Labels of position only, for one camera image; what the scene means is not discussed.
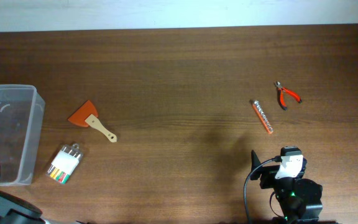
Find orange scraper wooden handle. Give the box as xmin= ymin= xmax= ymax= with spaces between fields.
xmin=68 ymin=100 xmax=117 ymax=142

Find clear case coloured screwdriver bits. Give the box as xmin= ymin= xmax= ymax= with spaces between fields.
xmin=47 ymin=143 xmax=83 ymax=184

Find clear plastic container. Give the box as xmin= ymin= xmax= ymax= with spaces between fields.
xmin=0 ymin=84 xmax=45 ymax=186

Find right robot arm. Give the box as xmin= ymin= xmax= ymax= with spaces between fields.
xmin=244 ymin=146 xmax=323 ymax=224

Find red black pliers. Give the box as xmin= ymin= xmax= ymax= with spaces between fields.
xmin=274 ymin=81 xmax=302 ymax=111

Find orange socket rail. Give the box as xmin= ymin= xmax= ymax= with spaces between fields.
xmin=252 ymin=100 xmax=273 ymax=134

